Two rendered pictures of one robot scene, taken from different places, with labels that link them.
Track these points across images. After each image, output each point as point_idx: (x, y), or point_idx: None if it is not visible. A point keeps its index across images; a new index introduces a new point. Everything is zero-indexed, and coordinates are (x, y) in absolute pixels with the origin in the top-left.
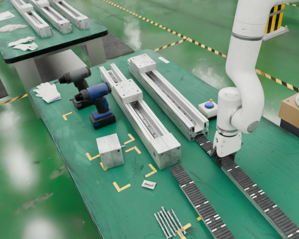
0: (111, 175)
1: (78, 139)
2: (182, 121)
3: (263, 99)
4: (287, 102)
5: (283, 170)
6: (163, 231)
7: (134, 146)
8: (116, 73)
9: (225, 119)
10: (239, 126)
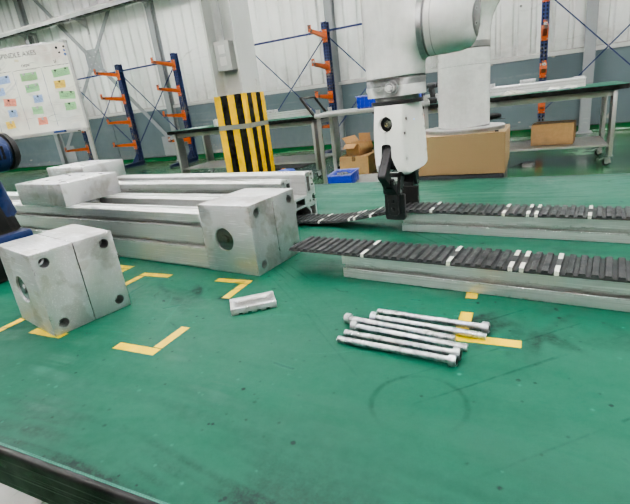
0: (96, 336)
1: None
2: (255, 185)
3: None
4: None
5: (511, 200)
6: (418, 354)
7: (142, 274)
8: (16, 196)
9: (401, 37)
10: (452, 14)
